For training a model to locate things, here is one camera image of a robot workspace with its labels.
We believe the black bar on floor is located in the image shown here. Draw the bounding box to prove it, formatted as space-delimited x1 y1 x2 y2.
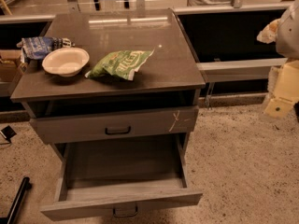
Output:
0 176 32 224

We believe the grey metal railing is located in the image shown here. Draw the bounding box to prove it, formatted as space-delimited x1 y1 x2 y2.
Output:
174 2 290 82

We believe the cardboard box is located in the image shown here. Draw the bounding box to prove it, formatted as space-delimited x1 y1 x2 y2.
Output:
0 49 27 82

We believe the green chip bag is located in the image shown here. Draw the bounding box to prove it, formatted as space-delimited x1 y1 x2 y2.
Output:
85 50 153 81

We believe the blue snack bag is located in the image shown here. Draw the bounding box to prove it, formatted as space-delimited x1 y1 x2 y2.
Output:
17 36 75 63

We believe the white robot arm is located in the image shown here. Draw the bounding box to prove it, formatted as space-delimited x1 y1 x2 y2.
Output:
257 0 299 118

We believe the white bowl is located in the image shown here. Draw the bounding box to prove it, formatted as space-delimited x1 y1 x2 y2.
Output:
42 48 90 77

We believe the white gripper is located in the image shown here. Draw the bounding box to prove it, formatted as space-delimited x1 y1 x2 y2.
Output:
263 59 299 119

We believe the black floor clip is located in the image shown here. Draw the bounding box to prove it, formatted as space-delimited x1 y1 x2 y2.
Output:
0 125 17 145

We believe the grey drawer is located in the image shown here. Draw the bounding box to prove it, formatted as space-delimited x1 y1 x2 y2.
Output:
30 105 198 144
41 134 202 221

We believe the grey drawer cabinet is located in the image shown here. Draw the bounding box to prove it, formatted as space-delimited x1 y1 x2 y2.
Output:
9 8 206 147

